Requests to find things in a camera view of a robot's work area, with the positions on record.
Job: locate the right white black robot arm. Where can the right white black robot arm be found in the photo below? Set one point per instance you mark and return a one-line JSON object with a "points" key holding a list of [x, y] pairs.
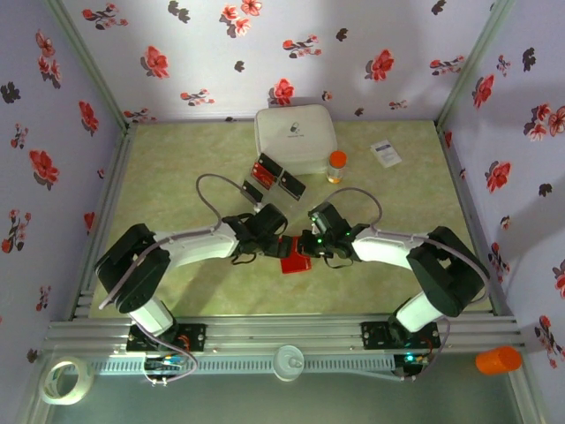
{"points": [[388, 247]]}

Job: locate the clear acrylic card tray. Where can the clear acrylic card tray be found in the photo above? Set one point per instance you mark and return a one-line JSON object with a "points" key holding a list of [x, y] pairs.
{"points": [[276, 194]]}

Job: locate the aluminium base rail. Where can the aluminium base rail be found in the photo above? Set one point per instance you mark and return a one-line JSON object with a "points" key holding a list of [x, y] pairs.
{"points": [[282, 331]]}

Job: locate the orange plastic cup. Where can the orange plastic cup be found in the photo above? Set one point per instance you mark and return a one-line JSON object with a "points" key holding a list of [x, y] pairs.
{"points": [[499, 360]]}

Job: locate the red credit card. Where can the red credit card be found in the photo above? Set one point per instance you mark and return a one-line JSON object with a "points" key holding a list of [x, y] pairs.
{"points": [[262, 181], [264, 169]]}

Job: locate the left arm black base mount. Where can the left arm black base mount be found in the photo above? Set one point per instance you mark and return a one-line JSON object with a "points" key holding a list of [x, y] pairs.
{"points": [[194, 336]]}

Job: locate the white plastic lidded box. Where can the white plastic lidded box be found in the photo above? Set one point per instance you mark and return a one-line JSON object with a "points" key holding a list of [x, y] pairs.
{"points": [[293, 139]]}

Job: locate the black credit card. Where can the black credit card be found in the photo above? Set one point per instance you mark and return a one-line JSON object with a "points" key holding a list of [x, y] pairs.
{"points": [[271, 162], [251, 191], [292, 184]]}

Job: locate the white blue medicine box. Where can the white blue medicine box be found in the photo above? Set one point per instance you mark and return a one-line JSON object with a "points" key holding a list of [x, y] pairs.
{"points": [[386, 153]]}

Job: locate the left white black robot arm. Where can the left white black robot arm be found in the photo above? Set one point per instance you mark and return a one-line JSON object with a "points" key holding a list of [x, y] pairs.
{"points": [[198, 245]]}

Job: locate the clear tape roll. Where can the clear tape roll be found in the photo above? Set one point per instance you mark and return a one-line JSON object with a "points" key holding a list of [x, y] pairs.
{"points": [[46, 391]]}

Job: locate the aluminium side rail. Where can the aluminium side rail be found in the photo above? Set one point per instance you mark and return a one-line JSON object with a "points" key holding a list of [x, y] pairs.
{"points": [[457, 176], [115, 176]]}

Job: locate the orange-capped pill bottle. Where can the orange-capped pill bottle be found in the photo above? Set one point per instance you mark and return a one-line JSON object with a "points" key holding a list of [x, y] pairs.
{"points": [[336, 168]]}

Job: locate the aluminium frame post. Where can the aluminium frame post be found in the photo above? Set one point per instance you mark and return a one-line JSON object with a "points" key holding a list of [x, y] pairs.
{"points": [[90, 66], [33, 397], [527, 397], [472, 66]]}

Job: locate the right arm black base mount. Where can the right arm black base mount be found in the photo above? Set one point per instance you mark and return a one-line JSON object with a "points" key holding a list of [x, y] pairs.
{"points": [[375, 335]]}

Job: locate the red card holder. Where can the red card holder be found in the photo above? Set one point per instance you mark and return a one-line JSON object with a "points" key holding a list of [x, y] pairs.
{"points": [[296, 265]]}

